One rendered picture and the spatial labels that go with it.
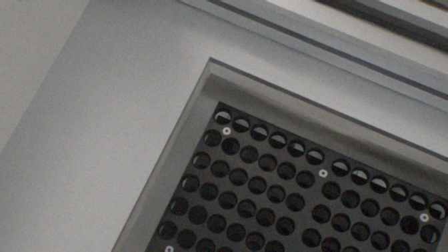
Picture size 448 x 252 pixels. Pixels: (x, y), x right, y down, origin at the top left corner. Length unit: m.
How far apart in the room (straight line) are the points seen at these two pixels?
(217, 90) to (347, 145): 0.11
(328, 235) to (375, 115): 0.09
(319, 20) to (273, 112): 0.15
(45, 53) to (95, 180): 0.09
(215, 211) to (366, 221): 0.10
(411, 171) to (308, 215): 0.12
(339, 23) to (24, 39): 0.19
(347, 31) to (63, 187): 0.20
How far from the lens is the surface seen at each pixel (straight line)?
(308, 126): 0.63
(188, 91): 0.52
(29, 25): 0.48
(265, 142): 0.56
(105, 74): 0.53
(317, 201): 0.55
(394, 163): 0.64
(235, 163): 0.55
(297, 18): 0.50
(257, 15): 0.51
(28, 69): 0.50
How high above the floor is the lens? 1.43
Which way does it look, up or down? 70 degrees down
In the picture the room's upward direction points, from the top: 4 degrees clockwise
